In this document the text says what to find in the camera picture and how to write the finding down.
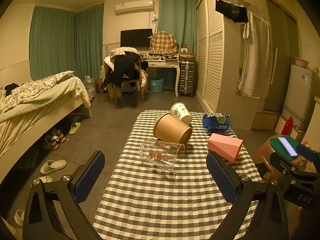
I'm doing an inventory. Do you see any white small refrigerator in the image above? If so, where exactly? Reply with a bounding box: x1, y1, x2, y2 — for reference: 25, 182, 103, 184
282, 63, 317, 131

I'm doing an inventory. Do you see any grey white checkered tablecloth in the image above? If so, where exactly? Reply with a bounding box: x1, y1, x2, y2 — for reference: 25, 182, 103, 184
92, 110, 263, 240

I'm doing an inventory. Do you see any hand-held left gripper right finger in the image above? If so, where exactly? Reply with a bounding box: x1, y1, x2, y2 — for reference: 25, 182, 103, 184
206, 152, 288, 240

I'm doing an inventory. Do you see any red bottle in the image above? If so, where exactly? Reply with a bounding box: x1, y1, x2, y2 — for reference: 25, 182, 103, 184
281, 117, 294, 136

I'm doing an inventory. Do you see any wooden chair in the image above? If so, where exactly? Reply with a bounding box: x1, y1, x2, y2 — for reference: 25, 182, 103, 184
107, 60, 148, 106

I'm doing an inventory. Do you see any floral patterned quilt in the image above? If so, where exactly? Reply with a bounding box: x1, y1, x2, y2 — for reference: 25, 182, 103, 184
0, 70, 76, 114

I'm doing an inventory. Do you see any white hanging towel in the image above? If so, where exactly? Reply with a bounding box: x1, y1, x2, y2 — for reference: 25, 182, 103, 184
238, 11, 272, 97

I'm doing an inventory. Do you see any white paper cup green print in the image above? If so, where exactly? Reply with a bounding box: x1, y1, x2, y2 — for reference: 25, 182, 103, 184
170, 102, 192, 126

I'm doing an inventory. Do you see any pink plastic basin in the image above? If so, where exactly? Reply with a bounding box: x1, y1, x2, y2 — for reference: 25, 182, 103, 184
293, 57, 310, 68

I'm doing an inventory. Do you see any narrow green window curtain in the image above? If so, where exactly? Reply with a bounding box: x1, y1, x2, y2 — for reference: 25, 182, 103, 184
74, 3, 104, 80

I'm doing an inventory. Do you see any white desk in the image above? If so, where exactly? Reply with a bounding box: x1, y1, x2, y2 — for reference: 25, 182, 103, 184
141, 59, 181, 97

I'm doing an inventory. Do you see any pair of white sneakers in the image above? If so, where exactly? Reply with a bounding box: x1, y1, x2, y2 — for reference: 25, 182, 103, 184
42, 128, 66, 151

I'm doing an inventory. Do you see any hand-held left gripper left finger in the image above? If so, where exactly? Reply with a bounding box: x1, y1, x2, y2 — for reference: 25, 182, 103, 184
22, 151, 106, 240

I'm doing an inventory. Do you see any white air conditioner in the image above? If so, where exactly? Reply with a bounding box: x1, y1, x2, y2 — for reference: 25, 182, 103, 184
115, 0, 154, 15

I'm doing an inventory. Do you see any pink faceted cup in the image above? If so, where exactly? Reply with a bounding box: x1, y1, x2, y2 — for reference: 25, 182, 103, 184
207, 133, 244, 162

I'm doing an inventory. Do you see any brown paper cup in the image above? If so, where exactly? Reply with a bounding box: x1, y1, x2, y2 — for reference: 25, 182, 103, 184
153, 113, 193, 144

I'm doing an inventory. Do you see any wide green window curtain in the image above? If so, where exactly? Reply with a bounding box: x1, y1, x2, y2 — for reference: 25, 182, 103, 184
29, 6, 77, 80

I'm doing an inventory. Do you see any cream slipper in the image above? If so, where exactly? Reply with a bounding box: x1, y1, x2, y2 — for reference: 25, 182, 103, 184
68, 122, 81, 135

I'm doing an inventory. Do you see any clear water jug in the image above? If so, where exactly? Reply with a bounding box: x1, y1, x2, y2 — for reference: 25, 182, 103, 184
84, 75, 96, 96

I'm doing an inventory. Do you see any white louvered wardrobe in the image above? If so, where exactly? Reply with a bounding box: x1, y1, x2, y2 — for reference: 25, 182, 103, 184
195, 0, 266, 131

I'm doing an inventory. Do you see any bed with cream sheet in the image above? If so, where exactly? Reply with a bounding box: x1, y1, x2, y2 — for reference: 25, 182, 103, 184
0, 70, 92, 183

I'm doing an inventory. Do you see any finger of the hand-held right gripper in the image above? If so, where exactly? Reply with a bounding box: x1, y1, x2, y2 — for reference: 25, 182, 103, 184
269, 152, 316, 182
296, 142, 320, 162

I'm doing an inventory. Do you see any teal curtain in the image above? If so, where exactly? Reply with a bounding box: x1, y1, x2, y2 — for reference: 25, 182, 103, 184
158, 0, 198, 55

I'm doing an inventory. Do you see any blue plastic basket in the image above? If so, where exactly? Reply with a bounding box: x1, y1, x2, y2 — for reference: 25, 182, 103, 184
150, 77, 164, 92

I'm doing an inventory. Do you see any brown stool green top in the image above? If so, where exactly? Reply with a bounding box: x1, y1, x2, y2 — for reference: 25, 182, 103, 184
253, 136, 300, 177

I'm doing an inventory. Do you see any black flat screen television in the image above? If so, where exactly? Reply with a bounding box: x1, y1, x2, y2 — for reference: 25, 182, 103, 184
120, 28, 153, 48

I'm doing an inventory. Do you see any dark suitcase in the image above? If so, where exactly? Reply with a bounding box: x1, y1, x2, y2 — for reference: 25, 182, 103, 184
178, 60, 197, 98

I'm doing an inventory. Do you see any grey door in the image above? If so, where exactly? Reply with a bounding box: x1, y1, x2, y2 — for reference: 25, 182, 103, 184
264, 0, 307, 114

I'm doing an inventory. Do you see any clear glass cup cartoon print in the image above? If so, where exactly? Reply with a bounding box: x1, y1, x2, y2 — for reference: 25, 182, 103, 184
140, 139, 186, 175

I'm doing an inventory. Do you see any smartphone with lit screen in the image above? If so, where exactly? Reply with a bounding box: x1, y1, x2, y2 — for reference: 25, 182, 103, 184
277, 135, 300, 158

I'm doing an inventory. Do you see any red patterned bag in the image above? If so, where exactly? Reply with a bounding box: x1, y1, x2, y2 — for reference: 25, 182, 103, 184
95, 78, 106, 94

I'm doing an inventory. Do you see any chair piled with clothes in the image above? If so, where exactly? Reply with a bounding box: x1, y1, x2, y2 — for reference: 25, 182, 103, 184
103, 47, 148, 98

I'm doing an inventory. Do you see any dark cloth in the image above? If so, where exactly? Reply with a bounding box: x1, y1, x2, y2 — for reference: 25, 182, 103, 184
3, 83, 21, 96

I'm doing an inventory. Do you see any plaid cloth cover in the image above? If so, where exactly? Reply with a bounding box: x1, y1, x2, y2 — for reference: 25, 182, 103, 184
149, 31, 179, 56

